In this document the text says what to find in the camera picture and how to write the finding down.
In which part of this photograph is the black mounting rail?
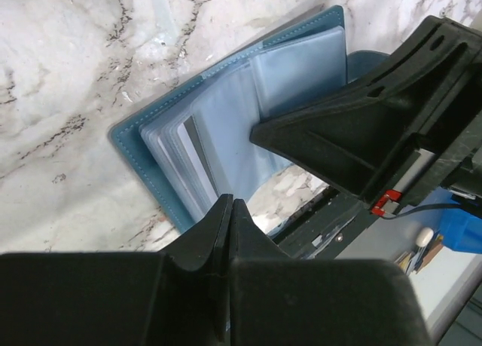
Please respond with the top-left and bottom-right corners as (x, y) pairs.
(268, 187), (377, 259)

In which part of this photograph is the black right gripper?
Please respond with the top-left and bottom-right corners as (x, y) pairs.
(250, 16), (481, 216)

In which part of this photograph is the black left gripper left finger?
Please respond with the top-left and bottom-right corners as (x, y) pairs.
(1, 194), (233, 345)

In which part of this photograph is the white card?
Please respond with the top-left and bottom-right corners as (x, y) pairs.
(177, 116), (218, 207)

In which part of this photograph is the blue leather card holder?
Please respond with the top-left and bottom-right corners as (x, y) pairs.
(109, 5), (386, 232)

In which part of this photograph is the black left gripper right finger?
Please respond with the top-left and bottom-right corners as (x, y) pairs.
(229, 200), (432, 345)

